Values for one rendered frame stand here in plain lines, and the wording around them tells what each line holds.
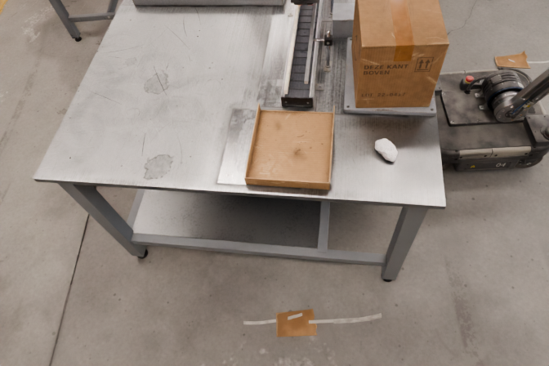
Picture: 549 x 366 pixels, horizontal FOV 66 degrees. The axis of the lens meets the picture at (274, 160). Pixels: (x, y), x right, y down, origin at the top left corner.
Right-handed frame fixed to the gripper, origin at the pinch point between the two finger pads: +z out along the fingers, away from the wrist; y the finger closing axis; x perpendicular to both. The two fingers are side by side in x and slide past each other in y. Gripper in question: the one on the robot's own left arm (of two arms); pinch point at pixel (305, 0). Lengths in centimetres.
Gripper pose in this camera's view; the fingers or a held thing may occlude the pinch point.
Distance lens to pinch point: 173.8
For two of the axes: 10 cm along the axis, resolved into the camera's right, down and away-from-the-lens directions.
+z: 1.3, -1.0, 9.9
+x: -0.3, 9.9, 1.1
